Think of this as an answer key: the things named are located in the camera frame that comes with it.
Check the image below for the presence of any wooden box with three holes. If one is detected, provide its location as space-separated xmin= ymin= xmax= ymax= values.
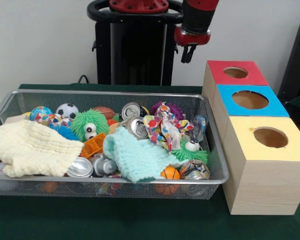
xmin=201 ymin=60 xmax=300 ymax=216

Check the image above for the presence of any small brown football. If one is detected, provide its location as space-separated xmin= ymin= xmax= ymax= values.
xmin=92 ymin=106 xmax=116 ymax=120

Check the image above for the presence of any clear mesh bin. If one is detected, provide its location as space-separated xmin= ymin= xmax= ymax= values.
xmin=0 ymin=89 xmax=230 ymax=200

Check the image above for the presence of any blue spiky ball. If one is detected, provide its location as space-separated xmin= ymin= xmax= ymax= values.
xmin=49 ymin=124 xmax=80 ymax=141

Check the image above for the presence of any black looped cable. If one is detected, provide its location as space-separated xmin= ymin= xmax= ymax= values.
xmin=77 ymin=74 xmax=91 ymax=85

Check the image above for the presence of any green spiky googly-eyed ball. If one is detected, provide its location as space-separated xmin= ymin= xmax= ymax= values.
xmin=171 ymin=139 xmax=210 ymax=166
xmin=70 ymin=108 xmax=110 ymax=143

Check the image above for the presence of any cream knitted cloth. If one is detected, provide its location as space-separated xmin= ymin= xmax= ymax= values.
xmin=0 ymin=119 xmax=85 ymax=179

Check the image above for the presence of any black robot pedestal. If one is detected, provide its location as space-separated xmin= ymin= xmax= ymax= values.
xmin=86 ymin=0 xmax=185 ymax=86

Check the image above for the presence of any colourful dotted cloth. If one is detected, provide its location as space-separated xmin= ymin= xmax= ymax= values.
xmin=142 ymin=101 xmax=195 ymax=155

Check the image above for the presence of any mint knitted cloth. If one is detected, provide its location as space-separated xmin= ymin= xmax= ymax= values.
xmin=102 ymin=126 xmax=188 ymax=185

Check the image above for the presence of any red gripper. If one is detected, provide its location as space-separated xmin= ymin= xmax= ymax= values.
xmin=174 ymin=26 xmax=212 ymax=64

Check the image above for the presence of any small soccer ball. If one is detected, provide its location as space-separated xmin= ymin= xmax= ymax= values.
xmin=55 ymin=103 xmax=80 ymax=119

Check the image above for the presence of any purple spiky ball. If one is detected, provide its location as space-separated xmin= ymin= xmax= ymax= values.
xmin=151 ymin=101 xmax=186 ymax=122

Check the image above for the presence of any black upright stand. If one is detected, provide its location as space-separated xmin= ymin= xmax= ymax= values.
xmin=277 ymin=16 xmax=300 ymax=101

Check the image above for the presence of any silver drink can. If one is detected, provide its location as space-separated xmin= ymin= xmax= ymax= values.
xmin=119 ymin=116 xmax=150 ymax=140

